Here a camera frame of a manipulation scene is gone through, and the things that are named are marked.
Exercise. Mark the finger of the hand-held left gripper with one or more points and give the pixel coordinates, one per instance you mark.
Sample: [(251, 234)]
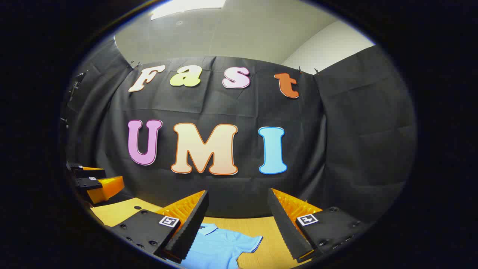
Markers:
[(86, 173), (87, 183)]

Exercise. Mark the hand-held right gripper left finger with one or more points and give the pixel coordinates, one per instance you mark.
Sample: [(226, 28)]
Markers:
[(190, 231)]

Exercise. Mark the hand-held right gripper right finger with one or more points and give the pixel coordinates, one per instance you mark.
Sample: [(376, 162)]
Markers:
[(285, 228)]

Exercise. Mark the light blue T-shirt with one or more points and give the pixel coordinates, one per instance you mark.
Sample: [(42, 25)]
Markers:
[(216, 246)]

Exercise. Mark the black backdrop cloth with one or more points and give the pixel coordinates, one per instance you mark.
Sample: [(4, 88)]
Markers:
[(231, 186)]

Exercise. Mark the black metal stand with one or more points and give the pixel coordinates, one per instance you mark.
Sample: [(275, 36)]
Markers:
[(77, 86)]

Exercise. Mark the ceiling light panel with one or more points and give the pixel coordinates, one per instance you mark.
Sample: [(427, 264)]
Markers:
[(186, 7)]

